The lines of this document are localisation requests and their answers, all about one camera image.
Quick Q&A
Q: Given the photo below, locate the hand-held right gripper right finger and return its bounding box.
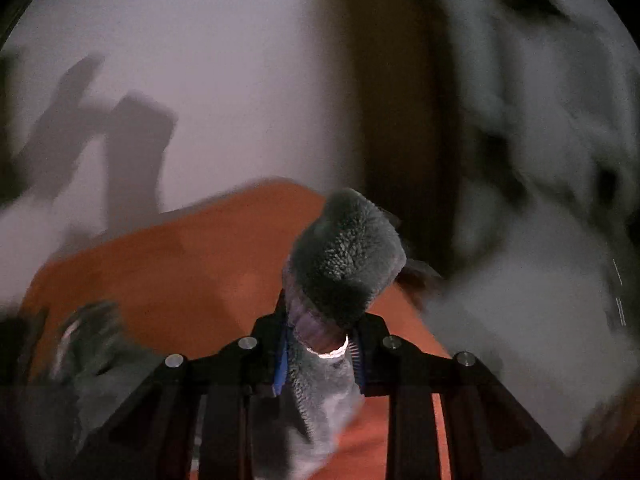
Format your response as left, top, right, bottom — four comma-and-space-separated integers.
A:
352, 312, 581, 480

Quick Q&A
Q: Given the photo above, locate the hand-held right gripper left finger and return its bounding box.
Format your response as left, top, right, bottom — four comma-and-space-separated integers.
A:
65, 312, 288, 480

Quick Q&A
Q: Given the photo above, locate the green fleece jacket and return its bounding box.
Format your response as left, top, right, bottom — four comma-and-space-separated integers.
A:
50, 187, 446, 476

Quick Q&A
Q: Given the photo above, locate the orange blanket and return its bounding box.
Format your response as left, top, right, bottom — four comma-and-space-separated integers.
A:
20, 177, 451, 480

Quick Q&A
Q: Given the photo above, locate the wooden door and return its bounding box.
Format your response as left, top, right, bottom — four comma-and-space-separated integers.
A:
320, 0, 466, 281

